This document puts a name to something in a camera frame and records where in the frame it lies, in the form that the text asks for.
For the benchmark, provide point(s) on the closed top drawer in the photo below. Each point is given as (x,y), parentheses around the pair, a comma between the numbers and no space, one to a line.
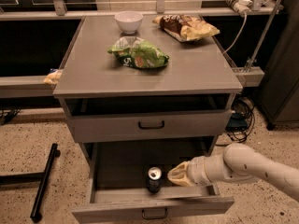
(110,128)

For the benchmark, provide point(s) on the blue pepsi can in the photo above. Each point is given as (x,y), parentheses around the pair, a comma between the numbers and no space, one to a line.
(154,179)

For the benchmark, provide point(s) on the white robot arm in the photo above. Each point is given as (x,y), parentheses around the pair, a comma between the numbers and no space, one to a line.
(236,164)

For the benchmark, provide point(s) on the white bowl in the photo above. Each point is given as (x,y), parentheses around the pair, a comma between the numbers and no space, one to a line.
(128,21)

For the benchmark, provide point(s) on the white power strip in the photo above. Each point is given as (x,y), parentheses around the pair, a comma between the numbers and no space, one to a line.
(239,6)

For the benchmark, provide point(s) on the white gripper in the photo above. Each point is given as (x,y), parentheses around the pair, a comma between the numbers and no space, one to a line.
(199,171)

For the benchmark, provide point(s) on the brown yellow chip bag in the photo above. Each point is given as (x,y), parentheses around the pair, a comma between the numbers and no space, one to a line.
(186,28)

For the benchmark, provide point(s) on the small yellow snack bag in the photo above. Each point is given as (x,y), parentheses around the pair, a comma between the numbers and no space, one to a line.
(53,76)

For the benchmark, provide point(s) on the black metal floor stand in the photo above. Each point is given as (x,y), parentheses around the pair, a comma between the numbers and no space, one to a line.
(41,177)

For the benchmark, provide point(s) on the dark grey side cabinet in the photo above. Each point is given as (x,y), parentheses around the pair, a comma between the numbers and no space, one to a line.
(278,95)

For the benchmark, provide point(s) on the open middle drawer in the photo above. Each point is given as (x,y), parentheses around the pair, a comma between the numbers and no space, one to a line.
(117,185)

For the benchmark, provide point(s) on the green chip bag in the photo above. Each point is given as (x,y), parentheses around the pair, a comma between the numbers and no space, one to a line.
(138,53)

